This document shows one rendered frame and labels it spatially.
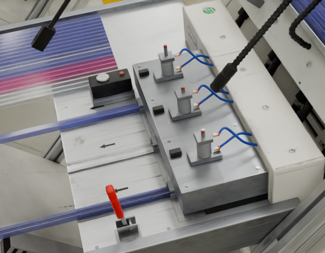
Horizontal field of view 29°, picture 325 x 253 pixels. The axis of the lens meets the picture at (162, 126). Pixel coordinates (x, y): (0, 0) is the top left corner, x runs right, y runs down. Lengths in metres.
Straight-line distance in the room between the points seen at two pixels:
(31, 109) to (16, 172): 0.97
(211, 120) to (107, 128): 0.20
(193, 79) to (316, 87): 0.25
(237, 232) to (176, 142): 0.17
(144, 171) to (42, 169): 0.66
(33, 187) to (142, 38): 0.49
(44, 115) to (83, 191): 1.56
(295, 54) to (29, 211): 0.77
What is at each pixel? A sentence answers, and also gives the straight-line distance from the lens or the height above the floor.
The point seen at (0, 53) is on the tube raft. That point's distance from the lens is 1.37.
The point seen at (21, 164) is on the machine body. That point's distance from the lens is 1.63.
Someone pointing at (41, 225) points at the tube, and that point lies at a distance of 0.99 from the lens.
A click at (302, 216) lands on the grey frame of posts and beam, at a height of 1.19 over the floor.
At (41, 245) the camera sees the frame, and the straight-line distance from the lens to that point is 1.39.
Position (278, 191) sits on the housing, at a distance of 0.95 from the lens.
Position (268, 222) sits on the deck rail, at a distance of 0.96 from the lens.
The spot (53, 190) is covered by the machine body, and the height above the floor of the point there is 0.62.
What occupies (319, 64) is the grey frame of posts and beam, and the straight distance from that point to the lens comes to 0.98.
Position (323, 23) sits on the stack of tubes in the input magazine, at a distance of 0.97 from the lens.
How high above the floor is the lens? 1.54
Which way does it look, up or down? 24 degrees down
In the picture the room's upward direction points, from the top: 39 degrees clockwise
